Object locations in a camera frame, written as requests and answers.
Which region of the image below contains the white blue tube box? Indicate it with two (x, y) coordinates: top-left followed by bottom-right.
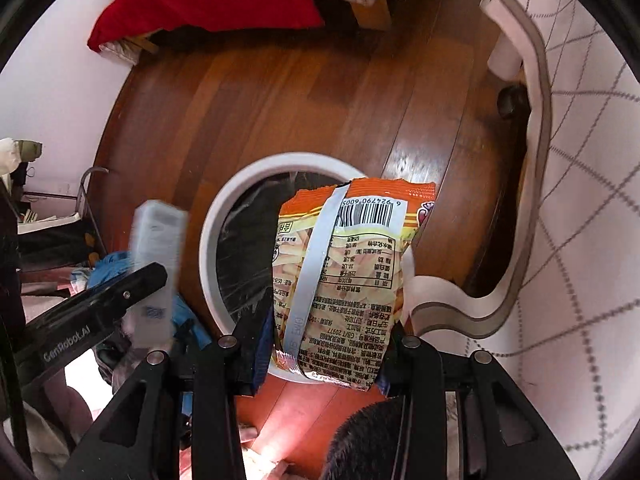
(125, 200), (189, 349)

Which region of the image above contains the orange chip bag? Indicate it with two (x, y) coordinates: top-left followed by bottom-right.
(272, 178), (436, 390)

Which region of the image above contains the white round trash bin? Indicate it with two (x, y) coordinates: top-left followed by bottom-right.
(200, 153), (367, 382)

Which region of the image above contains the black desk chair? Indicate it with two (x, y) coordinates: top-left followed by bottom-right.
(17, 166), (110, 273)

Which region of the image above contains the white patterned tablecloth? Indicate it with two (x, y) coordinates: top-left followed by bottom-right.
(406, 0), (639, 479)

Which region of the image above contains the white coat on rack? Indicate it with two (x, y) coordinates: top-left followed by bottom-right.
(0, 138), (42, 177)

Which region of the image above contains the red blanket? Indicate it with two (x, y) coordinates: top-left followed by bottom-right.
(87, 0), (323, 52)

